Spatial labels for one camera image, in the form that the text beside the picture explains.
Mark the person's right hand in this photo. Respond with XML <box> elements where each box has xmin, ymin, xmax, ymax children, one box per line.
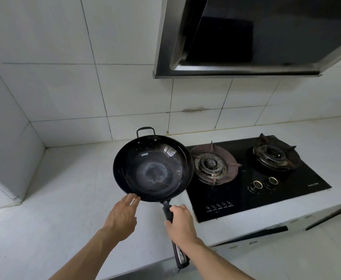
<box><xmin>165</xmin><ymin>204</ymin><xmax>202</xmax><ymax>247</ymax></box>

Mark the person's left hand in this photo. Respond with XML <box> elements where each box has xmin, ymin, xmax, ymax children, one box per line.
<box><xmin>103</xmin><ymin>193</ymin><xmax>142</xmax><ymax>242</ymax></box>

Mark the black wok with long handle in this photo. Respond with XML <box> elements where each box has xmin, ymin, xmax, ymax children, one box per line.
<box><xmin>113</xmin><ymin>127</ymin><xmax>195</xmax><ymax>269</ymax></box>

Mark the person's left forearm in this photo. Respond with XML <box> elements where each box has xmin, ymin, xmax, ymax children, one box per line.
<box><xmin>49</xmin><ymin>229</ymin><xmax>122</xmax><ymax>280</ymax></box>

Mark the person's right forearm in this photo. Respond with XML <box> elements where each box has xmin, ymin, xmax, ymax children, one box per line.
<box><xmin>173</xmin><ymin>237</ymin><xmax>256</xmax><ymax>280</ymax></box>

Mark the rusty gas burner with grate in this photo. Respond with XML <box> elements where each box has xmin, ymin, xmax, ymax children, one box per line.
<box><xmin>190</xmin><ymin>141</ymin><xmax>243</xmax><ymax>186</ymax></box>

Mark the black glass gas hob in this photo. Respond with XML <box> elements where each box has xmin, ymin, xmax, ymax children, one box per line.
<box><xmin>185</xmin><ymin>135</ymin><xmax>332</xmax><ymax>224</ymax></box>

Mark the round hob knob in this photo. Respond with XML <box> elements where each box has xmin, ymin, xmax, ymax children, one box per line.
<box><xmin>264</xmin><ymin>176</ymin><xmax>279</xmax><ymax>190</ymax></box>
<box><xmin>248</xmin><ymin>180</ymin><xmax>264</xmax><ymax>193</ymax></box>

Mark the dark gas burner with grate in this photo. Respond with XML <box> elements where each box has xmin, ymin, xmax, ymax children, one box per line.
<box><xmin>252</xmin><ymin>133</ymin><xmax>302</xmax><ymax>172</ymax></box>

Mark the black steel range hood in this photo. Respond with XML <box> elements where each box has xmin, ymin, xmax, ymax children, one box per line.
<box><xmin>153</xmin><ymin>0</ymin><xmax>341</xmax><ymax>79</ymax></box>

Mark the black cabinet handle bar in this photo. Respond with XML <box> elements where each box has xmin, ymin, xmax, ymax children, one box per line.
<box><xmin>211</xmin><ymin>226</ymin><xmax>289</xmax><ymax>248</ymax></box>
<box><xmin>305</xmin><ymin>201</ymin><xmax>341</xmax><ymax>231</ymax></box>

